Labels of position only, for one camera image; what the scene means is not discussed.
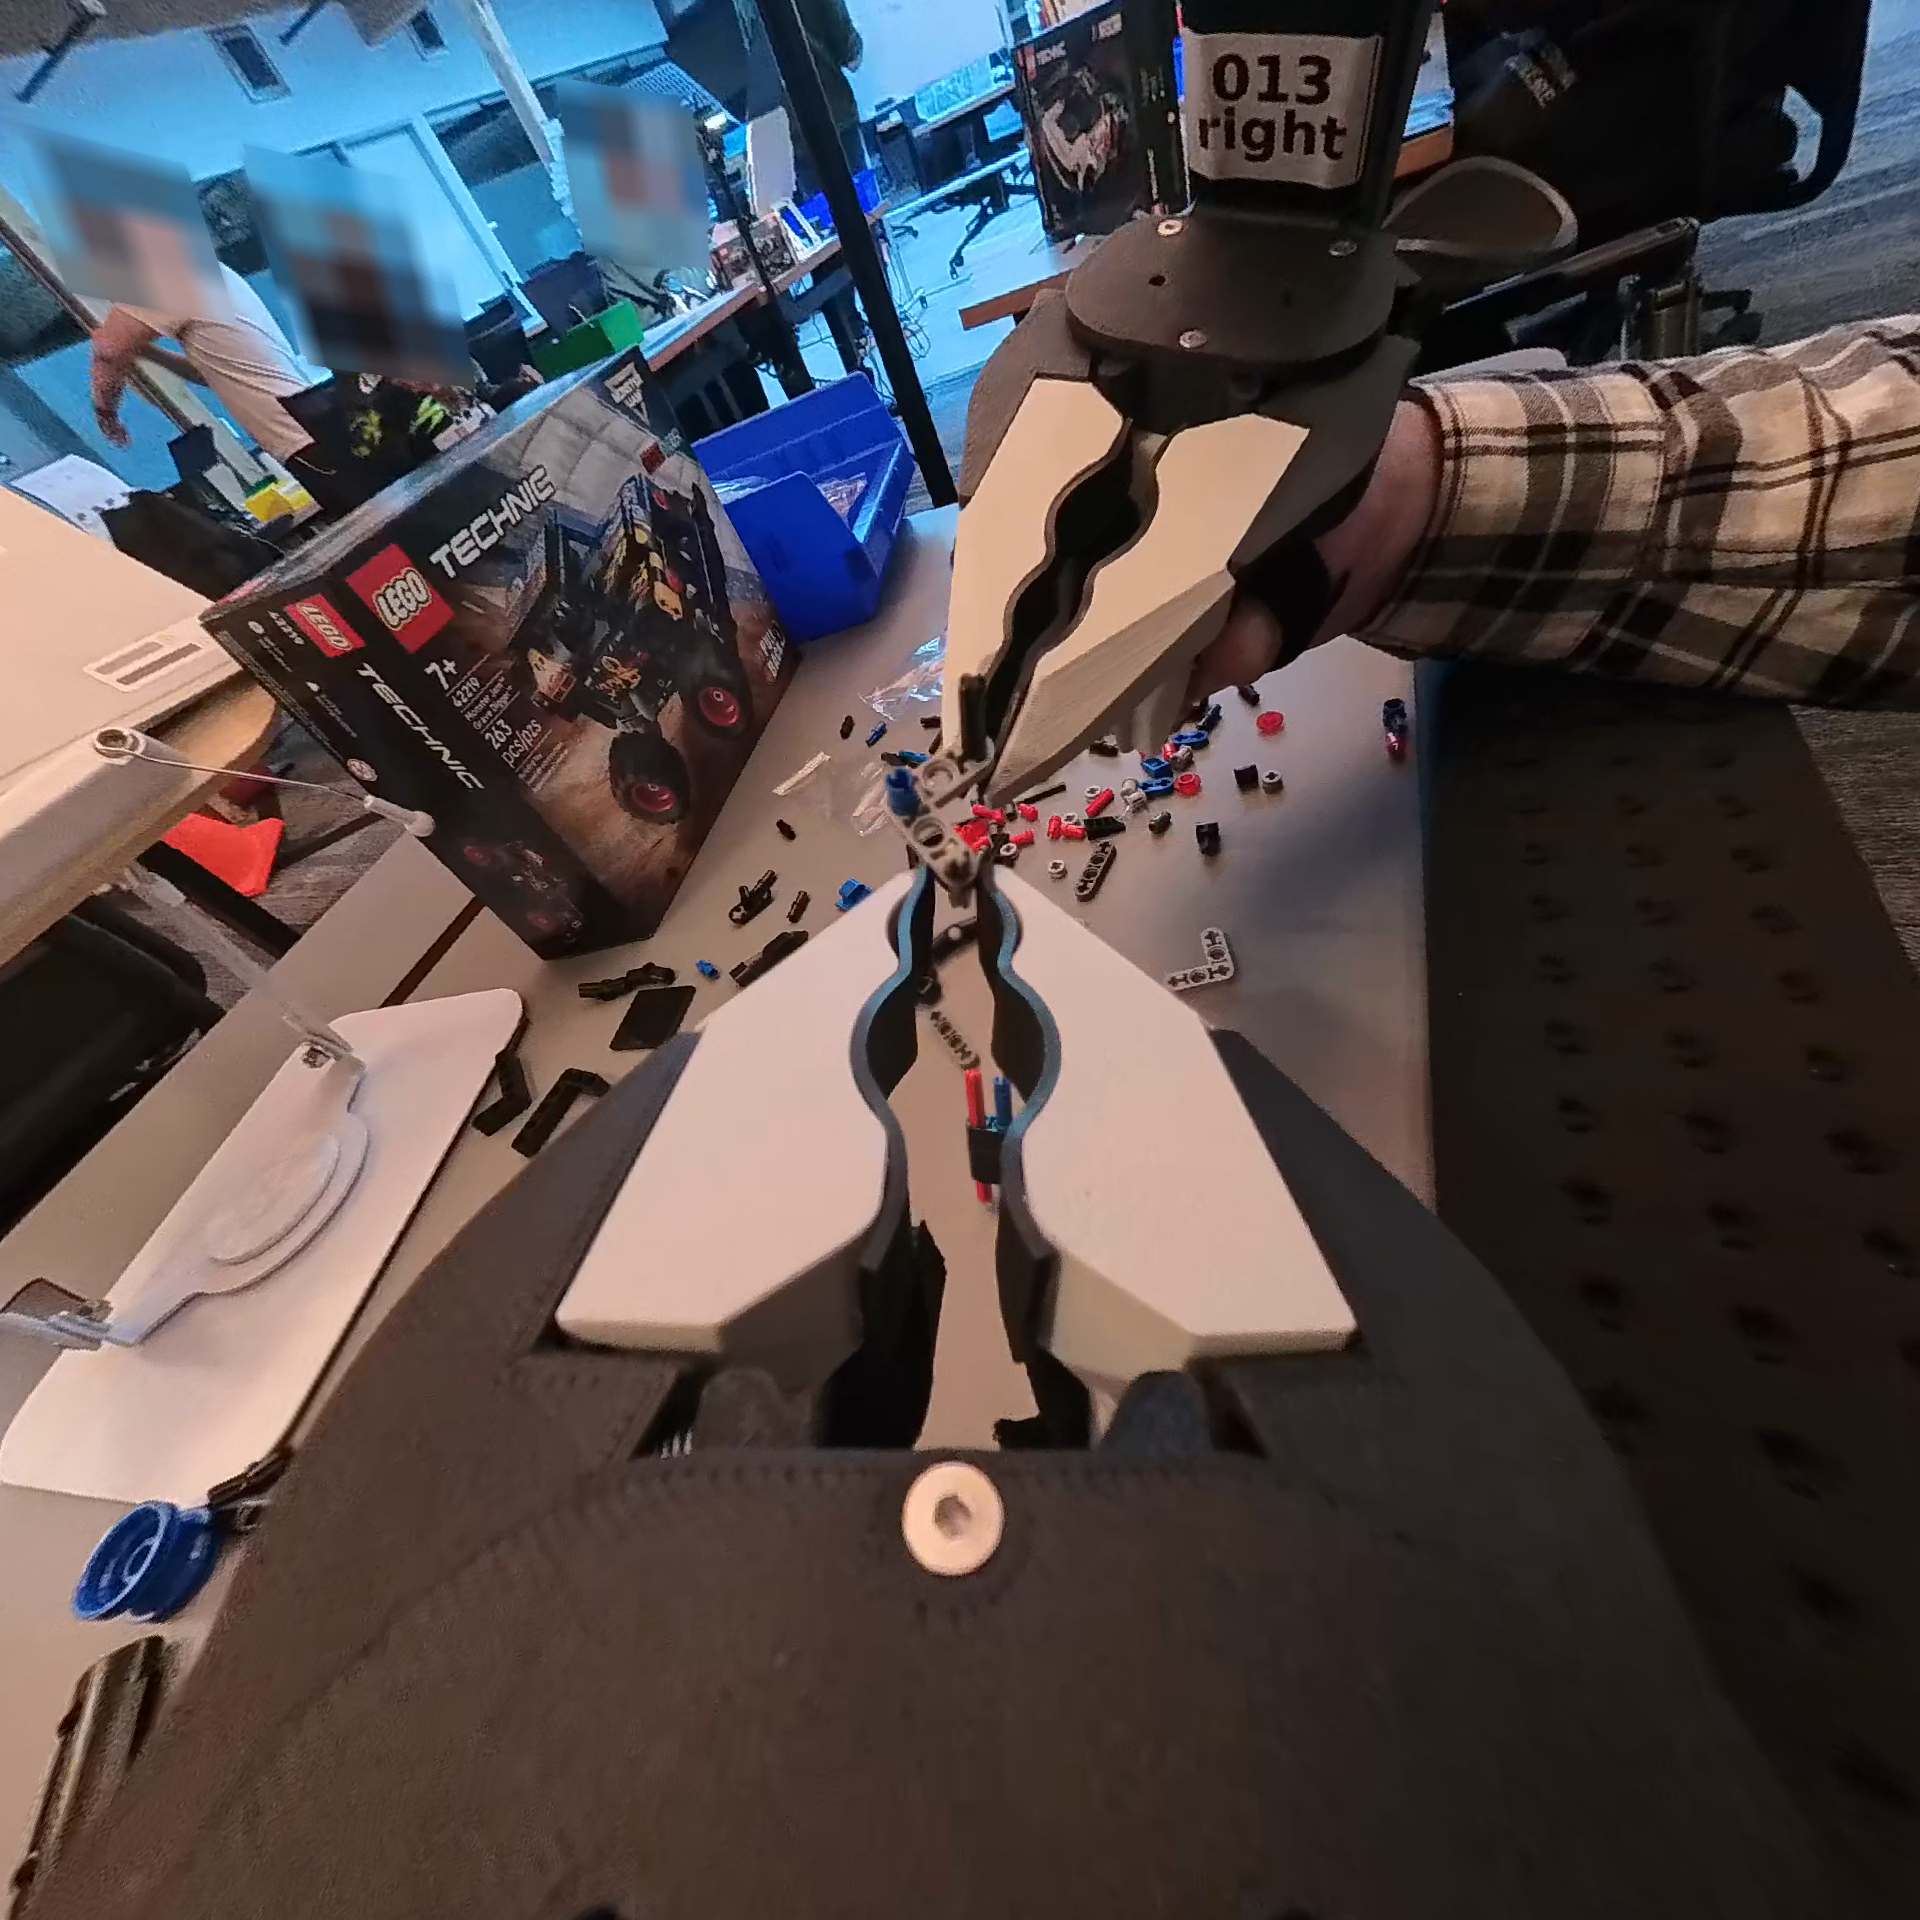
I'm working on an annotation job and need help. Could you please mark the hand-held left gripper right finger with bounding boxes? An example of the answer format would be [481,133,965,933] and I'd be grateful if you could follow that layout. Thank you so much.
[967,869,1359,1448]

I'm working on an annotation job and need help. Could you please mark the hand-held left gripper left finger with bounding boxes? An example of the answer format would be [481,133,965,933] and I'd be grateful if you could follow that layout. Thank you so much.
[555,869,963,1448]

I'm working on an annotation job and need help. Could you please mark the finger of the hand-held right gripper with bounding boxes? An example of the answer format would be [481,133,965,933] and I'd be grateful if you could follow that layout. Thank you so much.
[945,375,1136,781]
[982,412,1314,803]

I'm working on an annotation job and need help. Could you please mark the grey beam brick assembly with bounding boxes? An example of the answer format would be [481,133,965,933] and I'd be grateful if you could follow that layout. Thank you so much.
[884,746,1005,904]

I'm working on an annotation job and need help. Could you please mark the person's right forearm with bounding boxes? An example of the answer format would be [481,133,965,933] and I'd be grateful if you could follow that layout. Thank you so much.
[1356,315,1920,706]

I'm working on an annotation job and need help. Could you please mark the grey desk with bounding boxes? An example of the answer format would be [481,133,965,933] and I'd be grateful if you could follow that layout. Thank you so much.
[0,502,1434,1920]

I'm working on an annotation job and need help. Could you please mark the person's right hand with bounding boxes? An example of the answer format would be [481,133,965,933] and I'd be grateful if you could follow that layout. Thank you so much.
[1192,389,1444,706]

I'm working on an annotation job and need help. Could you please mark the black beam with coloured pins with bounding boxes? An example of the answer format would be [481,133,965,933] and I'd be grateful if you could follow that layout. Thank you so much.
[961,1067,1015,1209]

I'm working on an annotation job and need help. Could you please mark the blue open-front bin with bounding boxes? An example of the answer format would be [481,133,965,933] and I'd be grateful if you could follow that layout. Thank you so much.
[693,371,921,632]

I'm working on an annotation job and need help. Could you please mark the wooden table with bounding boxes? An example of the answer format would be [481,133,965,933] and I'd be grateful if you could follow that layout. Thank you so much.
[961,225,1142,333]

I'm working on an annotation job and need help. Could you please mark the clear plastic bag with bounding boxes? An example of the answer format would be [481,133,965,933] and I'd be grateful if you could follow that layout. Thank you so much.
[862,636,963,728]

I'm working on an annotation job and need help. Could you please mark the black toy car box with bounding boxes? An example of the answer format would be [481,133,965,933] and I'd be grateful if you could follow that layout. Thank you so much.
[1012,0,1186,241]

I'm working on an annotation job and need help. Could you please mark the grey chair seat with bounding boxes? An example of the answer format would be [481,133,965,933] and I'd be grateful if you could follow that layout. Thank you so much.
[1397,156,1580,285]

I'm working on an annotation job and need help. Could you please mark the scattered toy brick pieces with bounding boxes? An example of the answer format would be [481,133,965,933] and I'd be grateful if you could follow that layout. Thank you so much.
[472,676,1417,1156]

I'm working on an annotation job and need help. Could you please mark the white book stand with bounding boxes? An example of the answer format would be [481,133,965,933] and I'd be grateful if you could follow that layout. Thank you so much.
[0,683,527,1507]

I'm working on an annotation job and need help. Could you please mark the green crate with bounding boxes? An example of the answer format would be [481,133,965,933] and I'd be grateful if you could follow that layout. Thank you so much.
[533,300,647,376]

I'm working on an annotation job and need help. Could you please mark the black perforated mat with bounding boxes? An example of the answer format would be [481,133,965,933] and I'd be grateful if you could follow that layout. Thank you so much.
[1417,660,1920,1920]

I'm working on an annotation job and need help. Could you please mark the black toy truck box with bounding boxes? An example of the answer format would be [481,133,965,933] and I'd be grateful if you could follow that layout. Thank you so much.
[199,348,799,961]

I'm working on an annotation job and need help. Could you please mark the orange cone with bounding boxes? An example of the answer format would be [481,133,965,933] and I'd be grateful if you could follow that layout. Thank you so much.
[157,811,286,902]

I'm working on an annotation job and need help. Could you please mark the blue wheel rim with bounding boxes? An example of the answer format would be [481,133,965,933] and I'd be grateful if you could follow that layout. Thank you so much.
[72,1500,220,1625]

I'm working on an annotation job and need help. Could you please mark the open instruction booklet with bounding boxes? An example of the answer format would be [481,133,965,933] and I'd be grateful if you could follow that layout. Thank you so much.
[0,487,249,781]

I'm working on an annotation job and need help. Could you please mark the black steel post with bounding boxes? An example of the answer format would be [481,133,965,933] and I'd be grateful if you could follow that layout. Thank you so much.
[758,0,963,508]

